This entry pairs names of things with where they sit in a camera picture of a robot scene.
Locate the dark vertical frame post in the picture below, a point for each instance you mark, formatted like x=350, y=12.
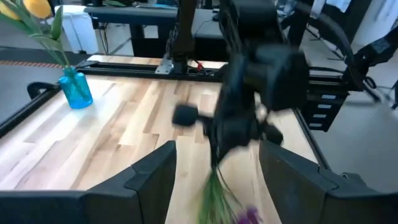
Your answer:
x=186, y=31

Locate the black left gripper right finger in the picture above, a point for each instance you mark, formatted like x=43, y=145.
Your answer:
x=326, y=205

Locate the black floor mat orange stripe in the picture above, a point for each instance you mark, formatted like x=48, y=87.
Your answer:
x=18, y=81

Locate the black desk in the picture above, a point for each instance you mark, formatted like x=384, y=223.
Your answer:
x=149, y=15

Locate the silver corner bracket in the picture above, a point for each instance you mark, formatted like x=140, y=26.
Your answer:
x=164, y=66

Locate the black aluminium table frame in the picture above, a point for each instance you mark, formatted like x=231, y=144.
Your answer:
x=124, y=70

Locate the blue glass vase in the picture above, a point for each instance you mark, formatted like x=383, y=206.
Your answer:
x=76, y=93

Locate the black equipment stand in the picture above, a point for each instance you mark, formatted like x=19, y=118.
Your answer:
x=376, y=51

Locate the yellow artificial tulip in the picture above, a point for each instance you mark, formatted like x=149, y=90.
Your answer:
x=38, y=7
x=7, y=12

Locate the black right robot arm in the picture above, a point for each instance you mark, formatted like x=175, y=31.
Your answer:
x=273, y=74

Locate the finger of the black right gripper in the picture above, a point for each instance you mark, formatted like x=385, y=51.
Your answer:
x=217, y=149
x=237, y=143

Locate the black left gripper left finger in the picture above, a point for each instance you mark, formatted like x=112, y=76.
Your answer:
x=93, y=208

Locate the purple artificial flower bunch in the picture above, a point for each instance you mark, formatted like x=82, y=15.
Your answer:
x=214, y=199

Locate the white waste bin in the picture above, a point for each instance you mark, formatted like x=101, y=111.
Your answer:
x=81, y=31

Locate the black box white labels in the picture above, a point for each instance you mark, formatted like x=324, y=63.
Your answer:
x=323, y=123

